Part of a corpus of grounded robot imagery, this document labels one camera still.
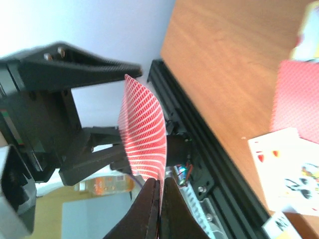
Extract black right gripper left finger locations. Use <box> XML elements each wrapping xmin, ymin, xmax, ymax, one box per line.
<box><xmin>104</xmin><ymin>178</ymin><xmax>160</xmax><ymax>239</ymax></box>

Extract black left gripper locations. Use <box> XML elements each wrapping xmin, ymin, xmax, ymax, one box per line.
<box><xmin>0</xmin><ymin>42</ymin><xmax>143</xmax><ymax>186</ymax></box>

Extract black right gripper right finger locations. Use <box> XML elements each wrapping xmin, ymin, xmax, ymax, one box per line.
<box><xmin>159</xmin><ymin>178</ymin><xmax>209</xmax><ymax>239</ymax></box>

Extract red playing card deck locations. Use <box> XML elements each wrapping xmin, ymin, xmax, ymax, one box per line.
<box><xmin>118</xmin><ymin>74</ymin><xmax>167</xmax><ymax>201</ymax></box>

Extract two of hearts card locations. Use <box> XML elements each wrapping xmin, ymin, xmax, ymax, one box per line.
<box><xmin>247</xmin><ymin>127</ymin><xmax>302</xmax><ymax>212</ymax></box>

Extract red card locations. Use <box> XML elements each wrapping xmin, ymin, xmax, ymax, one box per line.
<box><xmin>270</xmin><ymin>60</ymin><xmax>319</xmax><ymax>143</ymax></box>

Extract queen face card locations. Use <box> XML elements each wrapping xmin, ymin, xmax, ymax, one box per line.
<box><xmin>278</xmin><ymin>148</ymin><xmax>319</xmax><ymax>217</ymax></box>

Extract orange drink bottle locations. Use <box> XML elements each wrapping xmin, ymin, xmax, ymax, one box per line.
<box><xmin>74</xmin><ymin>174</ymin><xmax>135</xmax><ymax>196</ymax></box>

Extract yellow red card box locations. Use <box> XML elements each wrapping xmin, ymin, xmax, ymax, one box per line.
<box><xmin>290</xmin><ymin>0</ymin><xmax>319</xmax><ymax>63</ymax></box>

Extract light blue cable duct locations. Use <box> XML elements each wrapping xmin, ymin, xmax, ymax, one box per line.
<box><xmin>179</xmin><ymin>183</ymin><xmax>227</xmax><ymax>239</ymax></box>

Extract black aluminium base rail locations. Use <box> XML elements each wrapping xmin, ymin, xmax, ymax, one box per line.
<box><xmin>148</xmin><ymin>59</ymin><xmax>270</xmax><ymax>239</ymax></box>

